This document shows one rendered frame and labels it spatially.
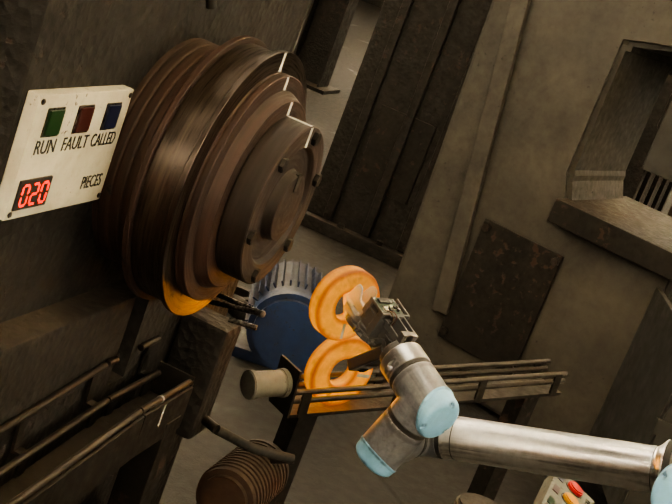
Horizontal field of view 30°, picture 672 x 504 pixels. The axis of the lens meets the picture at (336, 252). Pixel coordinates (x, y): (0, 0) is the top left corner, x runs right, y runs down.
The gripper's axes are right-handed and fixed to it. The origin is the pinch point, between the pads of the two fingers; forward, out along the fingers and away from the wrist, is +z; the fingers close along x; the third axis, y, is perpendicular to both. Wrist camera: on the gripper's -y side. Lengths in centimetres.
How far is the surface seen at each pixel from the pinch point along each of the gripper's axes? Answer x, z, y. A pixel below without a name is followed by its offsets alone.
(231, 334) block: 27.8, -6.2, -7.2
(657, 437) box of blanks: -162, 8, -52
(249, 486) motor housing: 19.3, -23.4, -30.6
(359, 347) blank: -6.3, -4.9, -9.8
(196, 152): 64, -18, 39
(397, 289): -169, 136, -105
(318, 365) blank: 2.6, -6.1, -14.3
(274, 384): 12.6, -8.1, -18.1
